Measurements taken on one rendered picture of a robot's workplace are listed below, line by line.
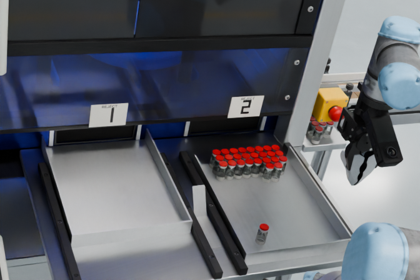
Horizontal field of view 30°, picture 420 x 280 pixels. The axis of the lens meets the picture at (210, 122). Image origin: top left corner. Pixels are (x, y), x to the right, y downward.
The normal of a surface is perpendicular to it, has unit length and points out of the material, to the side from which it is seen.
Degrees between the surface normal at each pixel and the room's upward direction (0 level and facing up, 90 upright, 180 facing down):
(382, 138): 31
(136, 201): 0
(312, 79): 90
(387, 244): 20
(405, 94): 90
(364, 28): 0
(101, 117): 90
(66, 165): 0
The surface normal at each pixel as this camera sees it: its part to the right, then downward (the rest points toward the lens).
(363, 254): -0.97, -0.23
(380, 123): 0.29, -0.40
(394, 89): -0.11, 0.55
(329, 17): 0.34, 0.58
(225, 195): 0.17, -0.81
